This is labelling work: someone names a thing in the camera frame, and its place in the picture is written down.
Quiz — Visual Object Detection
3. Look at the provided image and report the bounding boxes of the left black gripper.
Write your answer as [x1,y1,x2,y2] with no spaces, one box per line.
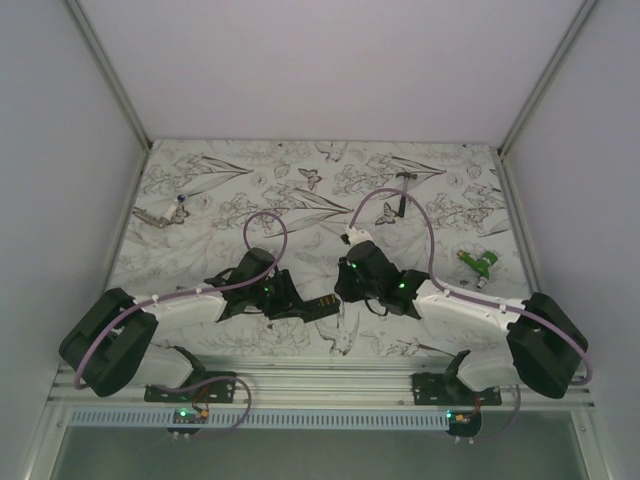
[248,269,308,320]

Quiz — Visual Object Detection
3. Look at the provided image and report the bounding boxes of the black fuse box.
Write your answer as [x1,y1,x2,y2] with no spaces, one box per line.
[299,294,340,323]

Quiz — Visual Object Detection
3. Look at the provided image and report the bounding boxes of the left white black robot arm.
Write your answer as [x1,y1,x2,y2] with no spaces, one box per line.
[59,248,309,402]

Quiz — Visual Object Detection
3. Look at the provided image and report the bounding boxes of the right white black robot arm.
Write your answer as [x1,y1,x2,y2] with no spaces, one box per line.
[335,228,588,405]

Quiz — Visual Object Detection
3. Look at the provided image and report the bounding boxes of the small black hammer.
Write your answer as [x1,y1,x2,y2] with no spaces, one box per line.
[396,171,417,218]

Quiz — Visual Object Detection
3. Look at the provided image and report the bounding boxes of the floral patterned table mat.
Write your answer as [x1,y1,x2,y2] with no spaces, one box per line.
[84,138,547,358]

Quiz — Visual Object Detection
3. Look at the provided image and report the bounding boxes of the green plastic connector part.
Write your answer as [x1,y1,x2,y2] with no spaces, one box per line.
[457,250,498,289]

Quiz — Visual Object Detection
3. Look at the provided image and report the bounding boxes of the metal clip with blue bead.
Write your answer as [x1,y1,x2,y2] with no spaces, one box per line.
[133,194,190,229]

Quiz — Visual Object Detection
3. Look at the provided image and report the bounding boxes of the left small circuit board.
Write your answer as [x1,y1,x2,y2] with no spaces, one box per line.
[172,407,209,425]

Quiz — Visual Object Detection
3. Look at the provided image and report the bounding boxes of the small circuit board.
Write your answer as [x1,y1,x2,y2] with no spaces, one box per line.
[172,407,209,425]
[446,410,481,426]

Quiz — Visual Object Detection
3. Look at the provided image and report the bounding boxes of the right small circuit board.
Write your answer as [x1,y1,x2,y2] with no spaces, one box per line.
[446,410,481,426]

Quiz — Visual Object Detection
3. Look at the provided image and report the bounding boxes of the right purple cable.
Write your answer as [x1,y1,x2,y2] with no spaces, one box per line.
[344,188,596,445]

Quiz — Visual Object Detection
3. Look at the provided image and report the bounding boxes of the purple cable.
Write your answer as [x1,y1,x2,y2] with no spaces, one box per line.
[344,188,596,445]
[73,211,289,441]

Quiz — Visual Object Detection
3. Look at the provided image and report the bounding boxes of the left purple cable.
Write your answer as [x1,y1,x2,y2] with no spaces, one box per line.
[73,211,289,441]

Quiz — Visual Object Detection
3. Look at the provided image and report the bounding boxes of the aluminium rail frame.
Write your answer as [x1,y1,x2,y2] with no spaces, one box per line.
[47,355,595,411]

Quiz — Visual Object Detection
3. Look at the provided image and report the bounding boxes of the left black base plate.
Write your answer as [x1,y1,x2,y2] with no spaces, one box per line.
[144,371,236,404]

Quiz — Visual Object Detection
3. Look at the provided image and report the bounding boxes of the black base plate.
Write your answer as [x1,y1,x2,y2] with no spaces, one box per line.
[144,371,236,404]
[411,372,502,407]

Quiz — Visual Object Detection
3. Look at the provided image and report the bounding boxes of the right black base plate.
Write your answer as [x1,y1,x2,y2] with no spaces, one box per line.
[411,372,502,407]

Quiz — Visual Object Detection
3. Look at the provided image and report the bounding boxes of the grey slotted cable duct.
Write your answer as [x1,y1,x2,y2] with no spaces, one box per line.
[69,407,449,431]

